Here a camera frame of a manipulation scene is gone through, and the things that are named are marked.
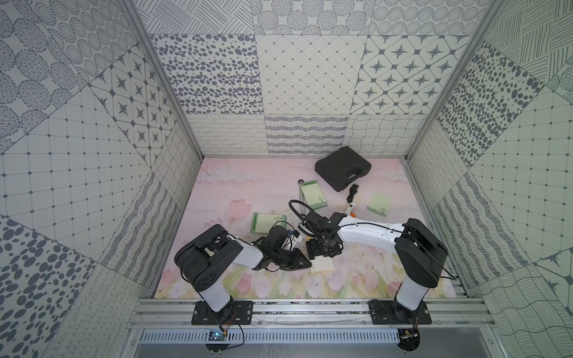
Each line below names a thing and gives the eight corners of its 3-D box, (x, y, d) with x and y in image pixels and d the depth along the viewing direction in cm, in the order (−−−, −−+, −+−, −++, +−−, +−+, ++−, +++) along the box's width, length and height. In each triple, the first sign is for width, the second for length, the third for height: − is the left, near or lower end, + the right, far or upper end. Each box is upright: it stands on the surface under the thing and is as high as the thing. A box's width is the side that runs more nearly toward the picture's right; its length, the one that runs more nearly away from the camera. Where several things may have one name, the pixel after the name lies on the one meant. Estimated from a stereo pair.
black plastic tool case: (337, 192, 108) (339, 185, 104) (313, 169, 118) (314, 162, 114) (369, 171, 117) (372, 164, 113) (344, 151, 127) (346, 144, 123)
